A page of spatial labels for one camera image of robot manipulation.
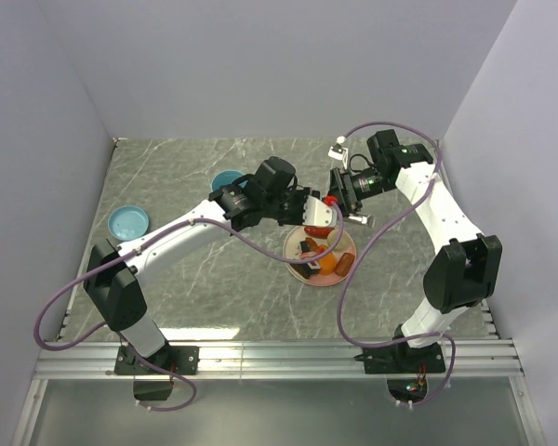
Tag red sausage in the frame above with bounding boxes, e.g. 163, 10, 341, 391
304, 226, 334, 239

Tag steel serving tongs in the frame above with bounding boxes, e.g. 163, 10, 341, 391
344, 213, 376, 228

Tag beige round dumpling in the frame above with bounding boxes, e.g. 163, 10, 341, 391
326, 229, 351, 251

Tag light blue cylindrical container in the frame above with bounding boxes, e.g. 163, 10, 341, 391
211, 170, 244, 191

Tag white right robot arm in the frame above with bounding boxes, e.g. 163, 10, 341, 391
328, 130, 502, 374

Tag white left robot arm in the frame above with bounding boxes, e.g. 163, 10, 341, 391
83, 156, 322, 374

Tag pink round plate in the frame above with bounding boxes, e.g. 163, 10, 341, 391
283, 227, 357, 287

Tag sushi roll orange centre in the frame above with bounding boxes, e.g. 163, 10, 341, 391
298, 241, 312, 256

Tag orange fried shrimp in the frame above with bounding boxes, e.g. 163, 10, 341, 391
305, 237, 328, 256

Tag sushi roll red centre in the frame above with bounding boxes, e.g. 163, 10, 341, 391
303, 261, 322, 278

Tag brown grilled meat piece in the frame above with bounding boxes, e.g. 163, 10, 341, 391
334, 252, 355, 277

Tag light blue round lid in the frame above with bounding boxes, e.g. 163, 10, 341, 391
107, 205, 150, 242

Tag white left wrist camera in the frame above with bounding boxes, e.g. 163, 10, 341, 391
302, 195, 338, 228

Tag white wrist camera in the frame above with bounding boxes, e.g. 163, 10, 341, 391
302, 195, 338, 228
327, 136, 349, 163

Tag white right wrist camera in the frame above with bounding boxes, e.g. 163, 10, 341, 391
327, 136, 349, 163

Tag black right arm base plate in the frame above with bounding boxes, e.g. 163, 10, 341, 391
354, 343, 445, 374

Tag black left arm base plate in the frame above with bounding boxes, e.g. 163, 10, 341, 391
113, 345, 199, 375

